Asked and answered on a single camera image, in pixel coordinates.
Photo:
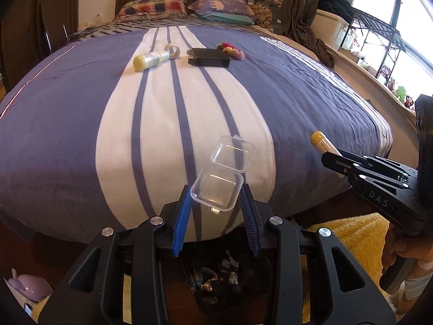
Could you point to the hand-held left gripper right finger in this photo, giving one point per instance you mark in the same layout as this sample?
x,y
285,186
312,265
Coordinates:
x,y
251,225

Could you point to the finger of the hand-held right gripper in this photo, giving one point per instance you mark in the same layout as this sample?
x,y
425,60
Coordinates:
x,y
358,167

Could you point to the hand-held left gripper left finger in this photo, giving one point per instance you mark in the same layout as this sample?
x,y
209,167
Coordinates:
x,y
179,225

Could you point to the small bottle with yellow cap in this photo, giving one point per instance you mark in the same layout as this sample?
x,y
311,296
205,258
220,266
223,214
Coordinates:
x,y
321,140

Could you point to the clear plastic box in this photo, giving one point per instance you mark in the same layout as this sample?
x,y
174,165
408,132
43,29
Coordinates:
x,y
216,189

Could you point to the black trash bin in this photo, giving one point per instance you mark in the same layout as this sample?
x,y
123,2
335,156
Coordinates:
x,y
223,298

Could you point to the person's right forearm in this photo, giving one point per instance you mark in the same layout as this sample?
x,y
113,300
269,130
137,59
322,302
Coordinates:
x,y
419,282

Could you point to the person's right hand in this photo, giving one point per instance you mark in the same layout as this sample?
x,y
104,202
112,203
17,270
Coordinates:
x,y
406,249

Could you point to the yellow fluffy rug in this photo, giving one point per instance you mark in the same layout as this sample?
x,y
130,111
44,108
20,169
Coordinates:
x,y
355,240

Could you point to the green frog plush toy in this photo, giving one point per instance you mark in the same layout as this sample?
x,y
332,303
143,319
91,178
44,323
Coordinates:
x,y
401,91

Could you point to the brown monkey plush toy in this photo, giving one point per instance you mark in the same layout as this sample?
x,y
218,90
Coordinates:
x,y
385,72

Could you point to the black metal rack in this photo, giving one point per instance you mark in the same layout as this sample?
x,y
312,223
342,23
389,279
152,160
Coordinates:
x,y
382,28

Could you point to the white storage box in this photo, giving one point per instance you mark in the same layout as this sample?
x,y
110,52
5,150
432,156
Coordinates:
x,y
333,28

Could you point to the light purple plastic object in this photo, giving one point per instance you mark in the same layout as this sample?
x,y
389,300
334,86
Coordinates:
x,y
30,286

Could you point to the white bottle with yellow cap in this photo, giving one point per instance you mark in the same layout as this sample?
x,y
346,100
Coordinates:
x,y
149,60

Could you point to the brown curtain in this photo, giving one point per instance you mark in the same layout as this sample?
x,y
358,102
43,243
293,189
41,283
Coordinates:
x,y
297,10

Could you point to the black jacket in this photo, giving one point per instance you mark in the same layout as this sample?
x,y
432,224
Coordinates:
x,y
335,0

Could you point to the black flat box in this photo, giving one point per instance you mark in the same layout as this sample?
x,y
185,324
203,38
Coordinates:
x,y
209,57

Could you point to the tape roll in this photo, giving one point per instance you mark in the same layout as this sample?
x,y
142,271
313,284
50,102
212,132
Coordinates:
x,y
172,50

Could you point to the red knitted toy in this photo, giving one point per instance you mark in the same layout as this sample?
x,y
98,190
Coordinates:
x,y
230,49

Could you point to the brown patterned cushion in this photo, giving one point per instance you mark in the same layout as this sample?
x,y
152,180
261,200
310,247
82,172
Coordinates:
x,y
265,13

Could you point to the teal pillow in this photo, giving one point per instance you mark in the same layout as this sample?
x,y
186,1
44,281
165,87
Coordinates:
x,y
226,18

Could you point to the zebra striped duvet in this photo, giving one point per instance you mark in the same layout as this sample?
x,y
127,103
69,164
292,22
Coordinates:
x,y
111,28

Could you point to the purple elephant print pillow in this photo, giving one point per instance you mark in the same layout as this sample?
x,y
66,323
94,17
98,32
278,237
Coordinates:
x,y
220,6

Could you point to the plaid pillow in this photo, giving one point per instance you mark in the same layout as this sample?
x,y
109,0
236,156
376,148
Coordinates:
x,y
150,9

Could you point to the dark chair with metal legs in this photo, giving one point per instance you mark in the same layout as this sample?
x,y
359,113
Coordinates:
x,y
47,30

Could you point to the dark wooden wardrobe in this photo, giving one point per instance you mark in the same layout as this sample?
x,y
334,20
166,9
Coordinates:
x,y
30,23

